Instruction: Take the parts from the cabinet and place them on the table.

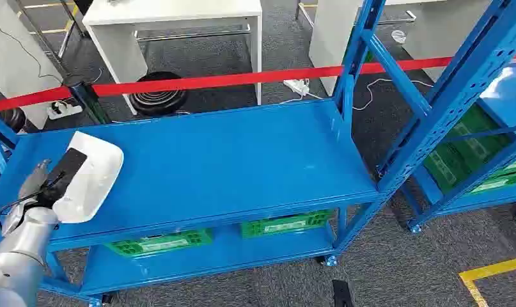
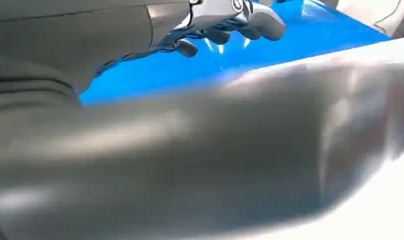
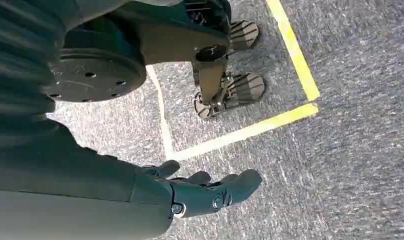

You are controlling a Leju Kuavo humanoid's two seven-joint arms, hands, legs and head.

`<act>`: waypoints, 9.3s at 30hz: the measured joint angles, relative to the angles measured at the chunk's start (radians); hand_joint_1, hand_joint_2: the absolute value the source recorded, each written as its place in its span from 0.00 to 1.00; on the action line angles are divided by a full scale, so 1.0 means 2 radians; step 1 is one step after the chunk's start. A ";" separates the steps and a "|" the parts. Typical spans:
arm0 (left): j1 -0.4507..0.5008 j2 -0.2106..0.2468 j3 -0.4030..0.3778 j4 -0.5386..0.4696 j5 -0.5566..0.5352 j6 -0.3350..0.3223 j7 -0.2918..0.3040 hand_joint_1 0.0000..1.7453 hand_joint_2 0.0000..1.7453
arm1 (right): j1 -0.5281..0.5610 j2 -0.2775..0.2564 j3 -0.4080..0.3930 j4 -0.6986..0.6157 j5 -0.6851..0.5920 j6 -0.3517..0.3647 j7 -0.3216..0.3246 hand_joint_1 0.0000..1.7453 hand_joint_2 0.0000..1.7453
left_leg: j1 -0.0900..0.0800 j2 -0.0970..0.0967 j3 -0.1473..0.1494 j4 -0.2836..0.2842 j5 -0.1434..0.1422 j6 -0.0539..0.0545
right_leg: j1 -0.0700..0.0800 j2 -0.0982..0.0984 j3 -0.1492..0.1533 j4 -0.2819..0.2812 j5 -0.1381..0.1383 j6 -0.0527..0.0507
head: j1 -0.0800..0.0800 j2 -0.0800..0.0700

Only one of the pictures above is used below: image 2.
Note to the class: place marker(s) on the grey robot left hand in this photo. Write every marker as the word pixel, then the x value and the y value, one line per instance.
pixel 188 159

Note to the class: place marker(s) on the blue plastic bin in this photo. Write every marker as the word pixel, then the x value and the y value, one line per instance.
pixel 288 56

